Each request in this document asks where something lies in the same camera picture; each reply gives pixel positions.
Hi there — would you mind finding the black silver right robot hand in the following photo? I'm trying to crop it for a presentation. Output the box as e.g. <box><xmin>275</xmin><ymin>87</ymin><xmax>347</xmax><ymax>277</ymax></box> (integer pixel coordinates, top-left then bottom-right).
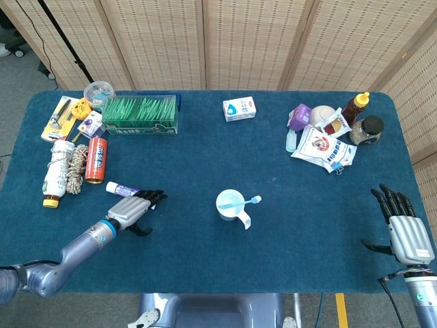
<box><xmin>361</xmin><ymin>183</ymin><xmax>436</xmax><ymax>267</ymax></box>

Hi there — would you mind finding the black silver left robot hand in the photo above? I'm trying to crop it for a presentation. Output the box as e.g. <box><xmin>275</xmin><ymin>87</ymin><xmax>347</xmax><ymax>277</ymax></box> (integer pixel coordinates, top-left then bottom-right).
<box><xmin>107</xmin><ymin>189</ymin><xmax>169</xmax><ymax>238</ymax></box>

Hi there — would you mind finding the purple white toothpaste tube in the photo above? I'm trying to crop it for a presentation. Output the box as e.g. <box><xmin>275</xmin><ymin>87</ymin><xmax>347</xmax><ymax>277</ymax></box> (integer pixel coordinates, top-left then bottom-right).
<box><xmin>105</xmin><ymin>181</ymin><xmax>143</xmax><ymax>199</ymax></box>

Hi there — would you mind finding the light blue toothbrush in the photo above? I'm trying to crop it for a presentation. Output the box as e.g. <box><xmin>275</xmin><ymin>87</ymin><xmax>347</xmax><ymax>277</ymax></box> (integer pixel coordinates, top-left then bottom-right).
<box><xmin>219</xmin><ymin>195</ymin><xmax>263</xmax><ymax>211</ymax></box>

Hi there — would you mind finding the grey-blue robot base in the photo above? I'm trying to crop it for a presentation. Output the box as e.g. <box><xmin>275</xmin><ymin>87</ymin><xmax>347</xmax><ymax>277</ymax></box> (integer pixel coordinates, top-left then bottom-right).
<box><xmin>128</xmin><ymin>292</ymin><xmax>298</xmax><ymax>328</ymax></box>

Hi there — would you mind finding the red drink can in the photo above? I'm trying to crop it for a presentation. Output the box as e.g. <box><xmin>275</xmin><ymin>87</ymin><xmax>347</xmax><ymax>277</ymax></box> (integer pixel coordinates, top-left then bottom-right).
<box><xmin>85</xmin><ymin>136</ymin><xmax>109</xmax><ymax>185</ymax></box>

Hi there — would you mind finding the white bottle with yellow cap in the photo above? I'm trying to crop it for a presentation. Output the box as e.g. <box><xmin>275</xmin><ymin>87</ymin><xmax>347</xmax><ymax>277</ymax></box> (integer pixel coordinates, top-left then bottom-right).
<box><xmin>42</xmin><ymin>139</ymin><xmax>76</xmax><ymax>208</ymax></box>

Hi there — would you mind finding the blue table cloth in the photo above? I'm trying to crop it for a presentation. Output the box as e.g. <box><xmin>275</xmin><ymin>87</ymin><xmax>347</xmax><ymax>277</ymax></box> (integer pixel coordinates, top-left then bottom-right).
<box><xmin>0</xmin><ymin>89</ymin><xmax>419</xmax><ymax>295</ymax></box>

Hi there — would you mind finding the purple white small carton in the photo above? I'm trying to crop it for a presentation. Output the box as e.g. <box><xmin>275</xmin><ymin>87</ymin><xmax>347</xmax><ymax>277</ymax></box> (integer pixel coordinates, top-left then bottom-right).
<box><xmin>77</xmin><ymin>110</ymin><xmax>107</xmax><ymax>139</ymax></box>

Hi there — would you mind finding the green tea bag box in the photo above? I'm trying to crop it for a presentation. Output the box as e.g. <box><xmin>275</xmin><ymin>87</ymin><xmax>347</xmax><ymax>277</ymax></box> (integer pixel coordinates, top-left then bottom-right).
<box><xmin>101</xmin><ymin>94</ymin><xmax>179</xmax><ymax>136</ymax></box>

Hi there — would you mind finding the razor in yellow card pack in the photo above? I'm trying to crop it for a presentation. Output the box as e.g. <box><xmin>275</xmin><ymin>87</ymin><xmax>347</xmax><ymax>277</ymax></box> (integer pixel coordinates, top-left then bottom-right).
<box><xmin>40</xmin><ymin>96</ymin><xmax>81</xmax><ymax>144</ymax></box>

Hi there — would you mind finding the glass jar with black lid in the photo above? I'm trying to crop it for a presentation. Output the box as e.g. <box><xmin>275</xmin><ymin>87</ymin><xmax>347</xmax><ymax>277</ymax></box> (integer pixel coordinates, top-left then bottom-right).
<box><xmin>348</xmin><ymin>115</ymin><xmax>386</xmax><ymax>147</ymax></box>

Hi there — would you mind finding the clear round plastic container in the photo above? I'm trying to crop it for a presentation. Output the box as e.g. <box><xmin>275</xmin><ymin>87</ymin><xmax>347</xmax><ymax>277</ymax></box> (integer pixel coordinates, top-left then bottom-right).
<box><xmin>83</xmin><ymin>80</ymin><xmax>117</xmax><ymax>112</ymax></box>

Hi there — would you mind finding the white bag with blue print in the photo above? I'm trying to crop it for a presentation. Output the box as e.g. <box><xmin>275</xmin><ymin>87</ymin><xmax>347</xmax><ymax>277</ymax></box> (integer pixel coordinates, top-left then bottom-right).
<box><xmin>290</xmin><ymin>124</ymin><xmax>358</xmax><ymax>174</ymax></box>

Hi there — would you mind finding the red white snack bag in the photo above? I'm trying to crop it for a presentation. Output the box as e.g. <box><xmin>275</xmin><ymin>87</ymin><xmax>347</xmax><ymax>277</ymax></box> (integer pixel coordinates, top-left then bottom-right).
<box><xmin>320</xmin><ymin>107</ymin><xmax>353</xmax><ymax>138</ymax></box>

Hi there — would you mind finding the brown bottle with yellow cap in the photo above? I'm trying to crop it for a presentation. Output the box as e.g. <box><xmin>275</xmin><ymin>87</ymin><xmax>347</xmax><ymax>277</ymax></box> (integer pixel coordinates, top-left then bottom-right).
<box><xmin>340</xmin><ymin>91</ymin><xmax>371</xmax><ymax>126</ymax></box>

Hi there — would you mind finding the white blue milk carton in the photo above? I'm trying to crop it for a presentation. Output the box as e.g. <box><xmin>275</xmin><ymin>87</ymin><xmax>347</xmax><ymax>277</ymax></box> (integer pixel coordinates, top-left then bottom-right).
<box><xmin>223</xmin><ymin>96</ymin><xmax>257</xmax><ymax>123</ymax></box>

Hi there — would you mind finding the white round bowl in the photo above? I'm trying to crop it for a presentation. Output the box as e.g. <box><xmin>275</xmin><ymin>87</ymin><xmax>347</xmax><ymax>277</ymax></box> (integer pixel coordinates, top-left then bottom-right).
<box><xmin>309</xmin><ymin>105</ymin><xmax>338</xmax><ymax>128</ymax></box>

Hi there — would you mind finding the purple tissue pack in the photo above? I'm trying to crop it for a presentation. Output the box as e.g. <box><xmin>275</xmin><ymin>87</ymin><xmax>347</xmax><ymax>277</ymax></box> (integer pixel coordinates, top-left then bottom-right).
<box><xmin>287</xmin><ymin>103</ymin><xmax>313</xmax><ymax>132</ymax></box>

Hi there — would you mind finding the black tripod stand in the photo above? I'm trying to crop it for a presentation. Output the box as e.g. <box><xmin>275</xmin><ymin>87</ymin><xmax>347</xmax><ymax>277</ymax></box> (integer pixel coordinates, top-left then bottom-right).
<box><xmin>36</xmin><ymin>0</ymin><xmax>95</xmax><ymax>83</ymax></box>

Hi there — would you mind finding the black office chair base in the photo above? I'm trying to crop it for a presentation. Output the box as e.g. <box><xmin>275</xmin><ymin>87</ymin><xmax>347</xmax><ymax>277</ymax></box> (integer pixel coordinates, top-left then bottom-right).
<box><xmin>0</xmin><ymin>10</ymin><xmax>30</xmax><ymax>59</ymax></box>

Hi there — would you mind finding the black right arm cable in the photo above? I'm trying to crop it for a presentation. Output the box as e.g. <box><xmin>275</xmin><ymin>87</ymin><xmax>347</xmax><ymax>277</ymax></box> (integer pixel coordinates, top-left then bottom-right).
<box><xmin>377</xmin><ymin>269</ymin><xmax>407</xmax><ymax>328</ymax></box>

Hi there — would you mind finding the braided rope coil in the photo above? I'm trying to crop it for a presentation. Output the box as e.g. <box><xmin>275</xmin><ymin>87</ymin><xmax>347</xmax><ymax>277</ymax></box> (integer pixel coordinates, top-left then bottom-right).
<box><xmin>65</xmin><ymin>143</ymin><xmax>89</xmax><ymax>195</ymax></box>

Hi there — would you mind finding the white cup with handle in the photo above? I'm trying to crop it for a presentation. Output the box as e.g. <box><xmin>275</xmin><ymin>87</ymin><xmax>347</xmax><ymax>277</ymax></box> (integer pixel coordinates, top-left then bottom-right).
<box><xmin>215</xmin><ymin>189</ymin><xmax>253</xmax><ymax>230</ymax></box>

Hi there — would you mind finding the blue floor cable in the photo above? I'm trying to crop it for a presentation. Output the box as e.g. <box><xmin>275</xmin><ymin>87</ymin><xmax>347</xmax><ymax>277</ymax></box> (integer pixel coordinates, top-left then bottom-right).
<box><xmin>315</xmin><ymin>292</ymin><xmax>324</xmax><ymax>328</ymax></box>

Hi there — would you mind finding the thin black hanging cable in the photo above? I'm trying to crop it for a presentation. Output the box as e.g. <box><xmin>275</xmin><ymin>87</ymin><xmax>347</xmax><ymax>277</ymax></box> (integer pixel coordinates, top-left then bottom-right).
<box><xmin>15</xmin><ymin>0</ymin><xmax>64</xmax><ymax>92</ymax></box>

